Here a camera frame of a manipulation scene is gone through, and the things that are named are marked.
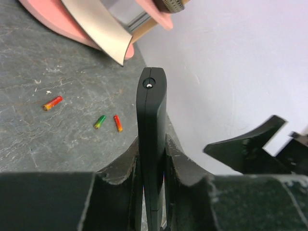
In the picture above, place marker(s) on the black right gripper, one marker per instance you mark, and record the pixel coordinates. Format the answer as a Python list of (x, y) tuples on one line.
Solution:
[(245, 153)]

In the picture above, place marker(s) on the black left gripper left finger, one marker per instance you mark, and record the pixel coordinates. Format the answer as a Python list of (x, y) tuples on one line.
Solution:
[(107, 200)]

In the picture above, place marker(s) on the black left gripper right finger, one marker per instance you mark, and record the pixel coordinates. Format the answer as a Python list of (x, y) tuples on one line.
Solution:
[(199, 201)]

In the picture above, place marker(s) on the red yellow battery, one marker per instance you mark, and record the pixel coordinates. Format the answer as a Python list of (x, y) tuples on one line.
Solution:
[(118, 123)]

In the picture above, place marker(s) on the green yellow battery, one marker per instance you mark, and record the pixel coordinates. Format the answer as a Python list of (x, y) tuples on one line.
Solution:
[(99, 122)]

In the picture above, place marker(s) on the black remote control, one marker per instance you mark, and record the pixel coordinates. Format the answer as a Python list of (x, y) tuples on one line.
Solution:
[(151, 102)]

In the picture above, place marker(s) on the orange yellow battery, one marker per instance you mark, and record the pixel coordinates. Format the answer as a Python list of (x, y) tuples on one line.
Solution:
[(52, 103)]

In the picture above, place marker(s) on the dark patterned bowl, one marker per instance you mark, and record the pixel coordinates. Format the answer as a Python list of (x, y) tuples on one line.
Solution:
[(169, 6)]

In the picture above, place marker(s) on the white square plate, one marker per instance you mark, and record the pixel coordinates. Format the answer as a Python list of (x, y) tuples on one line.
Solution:
[(101, 27)]

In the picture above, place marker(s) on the pink three-tier shelf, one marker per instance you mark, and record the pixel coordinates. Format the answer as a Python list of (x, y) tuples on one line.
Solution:
[(54, 15)]

